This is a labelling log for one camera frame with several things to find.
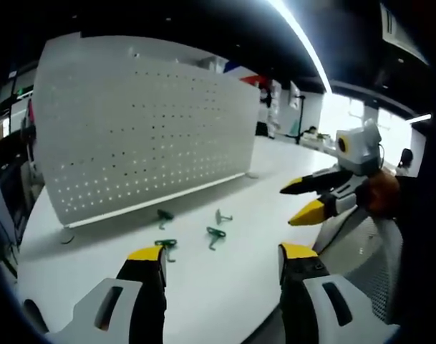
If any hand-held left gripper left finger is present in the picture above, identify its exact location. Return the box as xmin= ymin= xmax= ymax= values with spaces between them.
xmin=44 ymin=245 xmax=168 ymax=344

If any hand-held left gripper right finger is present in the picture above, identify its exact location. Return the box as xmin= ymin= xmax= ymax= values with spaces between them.
xmin=277 ymin=242 xmax=402 ymax=344

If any green hook assembly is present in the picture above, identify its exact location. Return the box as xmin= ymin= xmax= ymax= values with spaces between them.
xmin=153 ymin=239 xmax=178 ymax=265
xmin=205 ymin=226 xmax=227 ymax=251
xmin=214 ymin=208 xmax=234 ymax=226
xmin=156 ymin=209 xmax=175 ymax=231

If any white perforated mounting plate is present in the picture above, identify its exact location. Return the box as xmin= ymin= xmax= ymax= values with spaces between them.
xmin=32 ymin=31 xmax=262 ymax=245

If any person's right hand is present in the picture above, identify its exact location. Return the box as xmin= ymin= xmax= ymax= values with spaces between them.
xmin=356 ymin=170 xmax=401 ymax=219

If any white mesh chair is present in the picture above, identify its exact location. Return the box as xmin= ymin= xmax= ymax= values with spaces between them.
xmin=311 ymin=209 xmax=405 ymax=324

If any black tripod stand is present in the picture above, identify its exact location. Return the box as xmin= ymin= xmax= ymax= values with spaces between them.
xmin=291 ymin=94 xmax=309 ymax=145

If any ceiling light strip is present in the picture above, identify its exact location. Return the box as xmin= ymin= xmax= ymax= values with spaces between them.
xmin=266 ymin=0 xmax=334 ymax=95

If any ceiling air conditioner unit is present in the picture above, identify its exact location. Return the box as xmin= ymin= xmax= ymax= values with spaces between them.
xmin=379 ymin=2 xmax=430 ymax=66

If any dark shelving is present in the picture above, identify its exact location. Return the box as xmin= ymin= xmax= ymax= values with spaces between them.
xmin=0 ymin=60 xmax=38 ymax=252

